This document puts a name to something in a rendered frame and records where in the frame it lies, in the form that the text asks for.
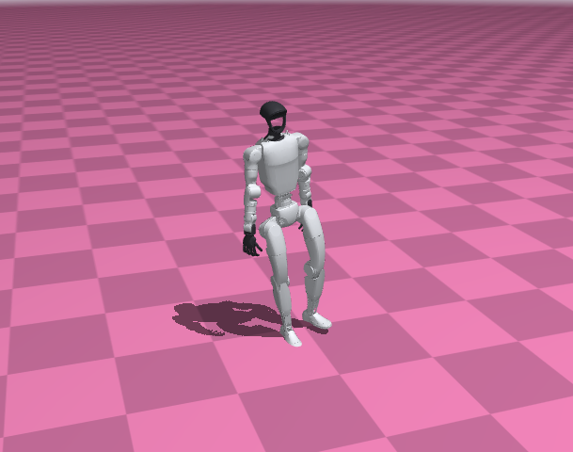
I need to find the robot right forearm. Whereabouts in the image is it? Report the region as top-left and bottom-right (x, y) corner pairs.
(244, 186), (257, 233)

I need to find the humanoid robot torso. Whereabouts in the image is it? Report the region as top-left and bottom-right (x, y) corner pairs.
(255, 130), (300, 228)

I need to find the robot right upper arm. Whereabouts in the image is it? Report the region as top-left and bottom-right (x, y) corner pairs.
(243, 144), (263, 199)

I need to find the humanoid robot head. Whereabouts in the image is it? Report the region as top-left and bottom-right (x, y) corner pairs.
(260, 101), (287, 141)

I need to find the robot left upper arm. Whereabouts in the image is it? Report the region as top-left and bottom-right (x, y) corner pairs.
(292, 132), (311, 180)

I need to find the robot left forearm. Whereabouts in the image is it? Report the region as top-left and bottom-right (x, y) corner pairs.
(297, 176), (312, 205)

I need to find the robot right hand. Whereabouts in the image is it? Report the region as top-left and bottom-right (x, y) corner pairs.
(243, 224), (263, 256)

